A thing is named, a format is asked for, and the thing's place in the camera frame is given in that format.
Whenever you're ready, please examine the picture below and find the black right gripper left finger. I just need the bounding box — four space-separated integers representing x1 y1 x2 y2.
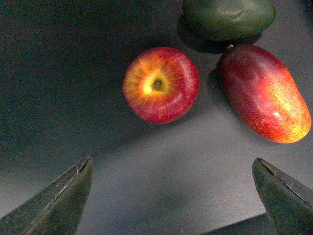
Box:
0 156 93 235

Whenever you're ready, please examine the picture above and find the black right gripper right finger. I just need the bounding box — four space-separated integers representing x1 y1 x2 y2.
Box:
252 158 313 235

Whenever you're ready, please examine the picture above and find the red yellow apple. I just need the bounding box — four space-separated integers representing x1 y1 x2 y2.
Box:
122 47 200 124

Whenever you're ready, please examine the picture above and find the red yellow mango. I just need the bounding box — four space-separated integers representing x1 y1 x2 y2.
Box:
217 44 312 143

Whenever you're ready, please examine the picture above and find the black front display tray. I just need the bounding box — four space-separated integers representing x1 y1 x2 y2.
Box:
0 0 313 235

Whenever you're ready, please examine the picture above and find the green avocado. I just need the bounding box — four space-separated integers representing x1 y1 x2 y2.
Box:
183 0 276 41

